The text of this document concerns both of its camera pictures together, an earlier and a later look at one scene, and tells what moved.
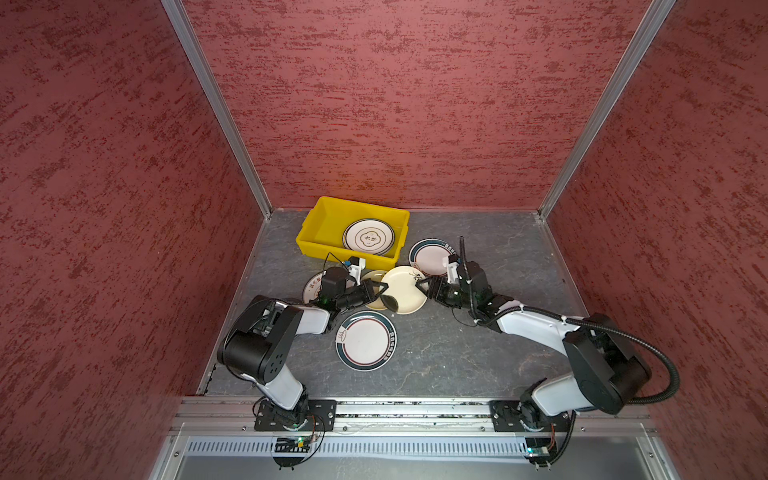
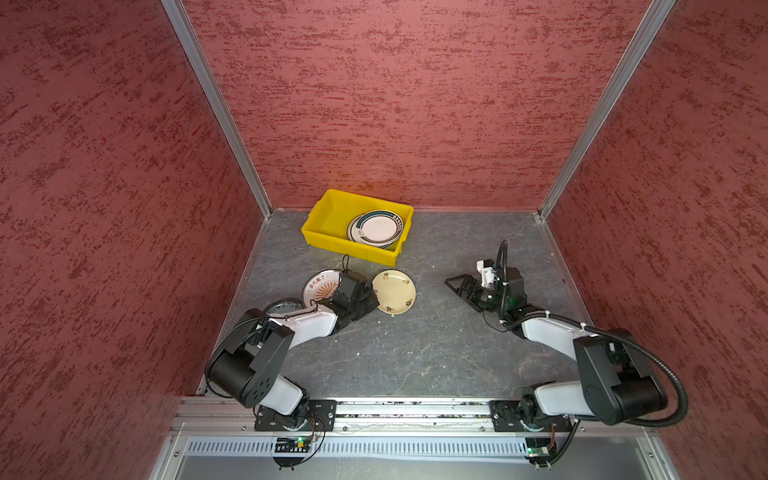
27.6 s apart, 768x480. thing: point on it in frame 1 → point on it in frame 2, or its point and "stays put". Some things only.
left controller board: x=301 y=444 stays put
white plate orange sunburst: x=312 y=287 stays put
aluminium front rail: x=237 y=416 stays put
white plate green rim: x=366 y=341 → x=379 y=226
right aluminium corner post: x=646 y=31 stays put
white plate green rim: x=430 y=256 → x=352 y=232
